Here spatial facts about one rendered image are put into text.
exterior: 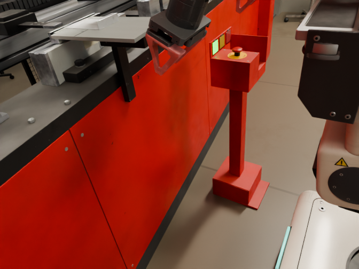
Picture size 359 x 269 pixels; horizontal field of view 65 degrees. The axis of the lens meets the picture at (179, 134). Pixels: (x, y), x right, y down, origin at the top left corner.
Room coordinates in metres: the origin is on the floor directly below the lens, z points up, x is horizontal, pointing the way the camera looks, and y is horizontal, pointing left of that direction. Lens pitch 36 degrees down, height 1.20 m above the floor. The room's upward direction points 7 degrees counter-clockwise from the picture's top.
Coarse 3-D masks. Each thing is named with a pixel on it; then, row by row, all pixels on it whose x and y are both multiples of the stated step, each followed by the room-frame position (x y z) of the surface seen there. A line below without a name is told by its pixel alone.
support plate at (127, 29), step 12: (120, 24) 0.81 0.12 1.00; (132, 24) 0.79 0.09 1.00; (144, 24) 0.78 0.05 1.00; (60, 36) 0.77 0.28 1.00; (72, 36) 0.75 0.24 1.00; (84, 36) 0.74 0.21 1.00; (96, 36) 0.72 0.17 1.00; (108, 36) 0.71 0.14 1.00; (120, 36) 0.70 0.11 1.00; (132, 36) 0.68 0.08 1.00; (144, 36) 0.70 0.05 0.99
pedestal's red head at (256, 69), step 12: (240, 36) 1.17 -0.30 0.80; (252, 36) 1.14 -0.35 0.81; (264, 36) 1.11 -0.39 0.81; (252, 48) 1.14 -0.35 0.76; (264, 48) 1.11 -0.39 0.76; (216, 60) 1.02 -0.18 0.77; (228, 60) 0.99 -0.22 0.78; (240, 60) 0.97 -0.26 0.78; (252, 60) 0.96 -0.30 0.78; (264, 60) 1.10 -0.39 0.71; (216, 72) 1.02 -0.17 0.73; (228, 72) 0.99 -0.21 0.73; (240, 72) 0.96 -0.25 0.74; (252, 72) 0.97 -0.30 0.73; (216, 84) 1.02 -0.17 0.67; (228, 84) 0.99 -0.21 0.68; (240, 84) 0.96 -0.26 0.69; (252, 84) 0.97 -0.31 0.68
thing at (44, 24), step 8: (0, 16) 0.94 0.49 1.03; (8, 16) 0.93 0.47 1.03; (16, 16) 0.96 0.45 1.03; (24, 16) 0.97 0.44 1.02; (32, 16) 0.99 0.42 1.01; (0, 24) 0.91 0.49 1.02; (8, 24) 0.91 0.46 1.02; (16, 24) 0.93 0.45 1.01; (24, 24) 0.94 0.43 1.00; (32, 24) 0.92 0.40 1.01; (40, 24) 0.91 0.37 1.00; (48, 24) 0.90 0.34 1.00; (56, 24) 0.88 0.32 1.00; (0, 32) 0.92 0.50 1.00; (8, 32) 0.90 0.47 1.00; (16, 32) 0.92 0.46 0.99
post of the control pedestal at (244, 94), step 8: (232, 96) 1.05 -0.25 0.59; (240, 96) 1.03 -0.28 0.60; (232, 104) 1.05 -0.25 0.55; (240, 104) 1.03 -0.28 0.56; (232, 112) 1.05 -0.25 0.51; (240, 112) 1.03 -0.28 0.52; (232, 120) 1.05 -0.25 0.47; (240, 120) 1.03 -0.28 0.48; (232, 128) 1.05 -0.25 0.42; (240, 128) 1.03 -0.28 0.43; (232, 136) 1.05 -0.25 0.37; (240, 136) 1.03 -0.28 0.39; (232, 144) 1.05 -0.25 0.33; (240, 144) 1.03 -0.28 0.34; (232, 152) 1.05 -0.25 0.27; (240, 152) 1.03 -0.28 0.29; (232, 160) 1.05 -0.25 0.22; (240, 160) 1.03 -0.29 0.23; (232, 168) 1.05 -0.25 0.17; (240, 168) 1.03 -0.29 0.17
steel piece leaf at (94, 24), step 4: (108, 16) 0.82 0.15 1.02; (112, 16) 0.83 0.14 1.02; (116, 16) 0.84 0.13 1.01; (92, 20) 0.88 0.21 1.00; (96, 20) 0.88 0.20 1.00; (100, 20) 0.79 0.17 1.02; (104, 20) 0.80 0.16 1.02; (108, 20) 0.81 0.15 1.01; (112, 20) 0.83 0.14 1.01; (116, 20) 0.84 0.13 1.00; (84, 24) 0.85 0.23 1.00; (88, 24) 0.85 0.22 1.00; (92, 24) 0.84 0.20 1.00; (96, 24) 0.83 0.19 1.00; (100, 24) 0.79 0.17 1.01; (104, 24) 0.80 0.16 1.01; (108, 24) 0.81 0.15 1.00; (76, 28) 0.82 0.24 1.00; (80, 28) 0.81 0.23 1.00; (84, 28) 0.80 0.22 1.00; (88, 28) 0.80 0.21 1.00; (92, 28) 0.79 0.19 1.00; (96, 28) 0.79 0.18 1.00; (100, 28) 0.78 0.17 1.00
